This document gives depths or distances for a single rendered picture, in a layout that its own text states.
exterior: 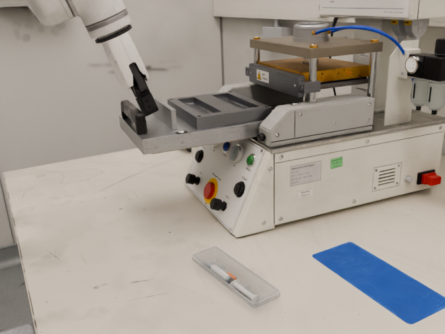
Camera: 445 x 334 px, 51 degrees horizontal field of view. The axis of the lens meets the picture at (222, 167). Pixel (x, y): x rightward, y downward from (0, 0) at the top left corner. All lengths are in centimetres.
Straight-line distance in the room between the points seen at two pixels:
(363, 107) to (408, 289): 39
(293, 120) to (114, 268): 44
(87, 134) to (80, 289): 161
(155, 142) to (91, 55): 151
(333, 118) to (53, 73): 161
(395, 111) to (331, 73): 17
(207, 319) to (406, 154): 61
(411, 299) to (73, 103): 188
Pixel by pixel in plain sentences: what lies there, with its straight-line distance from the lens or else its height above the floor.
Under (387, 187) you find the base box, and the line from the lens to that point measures 112.
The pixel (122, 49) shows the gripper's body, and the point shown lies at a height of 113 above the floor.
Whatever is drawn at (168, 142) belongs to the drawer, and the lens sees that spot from 89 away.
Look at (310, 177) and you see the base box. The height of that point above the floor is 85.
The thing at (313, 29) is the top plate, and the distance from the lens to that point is 107.
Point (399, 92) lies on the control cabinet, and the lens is 109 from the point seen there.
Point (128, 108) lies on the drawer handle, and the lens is 96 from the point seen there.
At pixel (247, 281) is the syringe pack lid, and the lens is 78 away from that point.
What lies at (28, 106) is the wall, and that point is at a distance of 234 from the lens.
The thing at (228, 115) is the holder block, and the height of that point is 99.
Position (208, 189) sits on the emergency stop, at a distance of 107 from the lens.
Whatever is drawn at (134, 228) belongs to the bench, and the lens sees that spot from 103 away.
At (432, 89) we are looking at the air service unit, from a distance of 101.
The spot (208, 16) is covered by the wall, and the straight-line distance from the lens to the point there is 254.
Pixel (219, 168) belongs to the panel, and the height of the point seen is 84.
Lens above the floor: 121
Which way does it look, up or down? 20 degrees down
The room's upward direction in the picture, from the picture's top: 2 degrees counter-clockwise
